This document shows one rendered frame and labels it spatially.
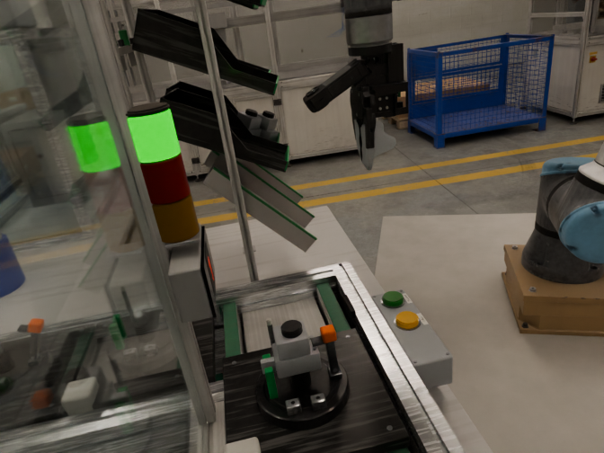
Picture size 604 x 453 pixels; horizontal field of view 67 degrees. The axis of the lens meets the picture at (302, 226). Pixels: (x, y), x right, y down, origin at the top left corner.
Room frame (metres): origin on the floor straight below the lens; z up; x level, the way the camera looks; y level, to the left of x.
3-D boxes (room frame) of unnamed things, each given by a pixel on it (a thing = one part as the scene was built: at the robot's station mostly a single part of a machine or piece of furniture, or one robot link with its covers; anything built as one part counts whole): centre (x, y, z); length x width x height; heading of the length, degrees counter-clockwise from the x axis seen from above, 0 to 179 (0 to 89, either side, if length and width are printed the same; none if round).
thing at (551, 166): (0.79, -0.53, 1.11); 0.13 x 0.12 x 0.14; 162
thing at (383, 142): (0.78, -0.16, 1.26); 0.06 x 0.03 x 0.09; 98
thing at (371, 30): (0.80, -0.15, 1.45); 0.08 x 0.08 x 0.05
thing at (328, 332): (0.52, -0.01, 1.04); 0.04 x 0.02 x 0.08; 98
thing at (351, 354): (0.52, 0.03, 0.96); 0.24 x 0.24 x 0.02; 8
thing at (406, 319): (0.66, -0.17, 0.96); 0.04 x 0.04 x 0.02
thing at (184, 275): (0.51, 0.15, 1.29); 0.12 x 0.05 x 0.25; 8
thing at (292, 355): (0.52, 0.04, 1.06); 0.08 x 0.04 x 0.07; 98
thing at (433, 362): (0.66, -0.17, 0.93); 0.21 x 0.07 x 0.06; 8
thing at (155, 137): (0.51, 0.15, 1.38); 0.05 x 0.05 x 0.05
